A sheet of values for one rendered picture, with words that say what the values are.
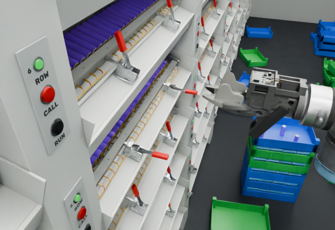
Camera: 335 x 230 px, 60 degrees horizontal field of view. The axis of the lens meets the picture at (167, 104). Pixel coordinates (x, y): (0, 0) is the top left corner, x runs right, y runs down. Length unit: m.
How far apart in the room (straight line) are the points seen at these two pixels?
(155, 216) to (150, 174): 0.20
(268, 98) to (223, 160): 1.40
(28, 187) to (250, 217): 1.51
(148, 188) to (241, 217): 0.97
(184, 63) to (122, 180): 0.50
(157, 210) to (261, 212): 0.87
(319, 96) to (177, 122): 0.56
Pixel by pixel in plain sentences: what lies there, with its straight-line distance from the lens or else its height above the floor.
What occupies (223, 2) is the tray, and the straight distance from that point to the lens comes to 1.62.
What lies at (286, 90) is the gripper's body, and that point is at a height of 1.11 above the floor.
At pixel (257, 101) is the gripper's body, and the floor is 1.07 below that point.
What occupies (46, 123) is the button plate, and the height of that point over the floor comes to 1.24.
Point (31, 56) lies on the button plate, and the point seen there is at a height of 1.31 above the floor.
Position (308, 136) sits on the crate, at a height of 0.40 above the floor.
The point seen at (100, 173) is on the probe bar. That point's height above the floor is 0.99.
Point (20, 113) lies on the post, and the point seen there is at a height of 1.27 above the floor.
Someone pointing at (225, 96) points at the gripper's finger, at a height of 1.07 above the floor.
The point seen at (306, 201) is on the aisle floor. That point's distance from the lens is 1.94.
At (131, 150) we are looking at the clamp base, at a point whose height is 0.98.
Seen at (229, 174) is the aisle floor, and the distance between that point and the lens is 1.94.
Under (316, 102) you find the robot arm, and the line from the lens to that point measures 0.65.
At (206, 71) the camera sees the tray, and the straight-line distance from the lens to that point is 1.41.
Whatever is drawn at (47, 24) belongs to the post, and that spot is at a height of 1.33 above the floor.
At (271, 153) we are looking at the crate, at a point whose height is 0.36.
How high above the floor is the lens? 1.43
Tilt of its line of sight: 35 degrees down
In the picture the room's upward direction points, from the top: straight up
